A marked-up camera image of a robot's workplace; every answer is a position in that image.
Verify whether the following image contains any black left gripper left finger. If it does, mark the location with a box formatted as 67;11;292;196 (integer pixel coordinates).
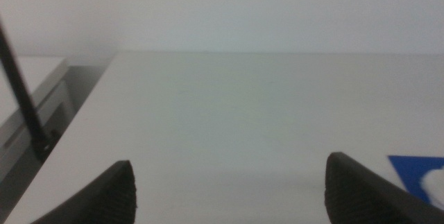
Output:
31;160;138;224

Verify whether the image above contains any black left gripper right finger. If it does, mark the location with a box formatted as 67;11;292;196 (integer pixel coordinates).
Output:
324;151;444;224

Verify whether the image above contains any white shoe with red-black stripes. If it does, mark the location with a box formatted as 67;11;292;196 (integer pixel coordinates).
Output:
419;166;444;211

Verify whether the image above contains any blue rectangular mat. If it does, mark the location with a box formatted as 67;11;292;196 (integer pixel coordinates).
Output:
387;155;444;206

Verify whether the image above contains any black pole with clamp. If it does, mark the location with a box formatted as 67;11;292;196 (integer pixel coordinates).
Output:
0;22;60;162

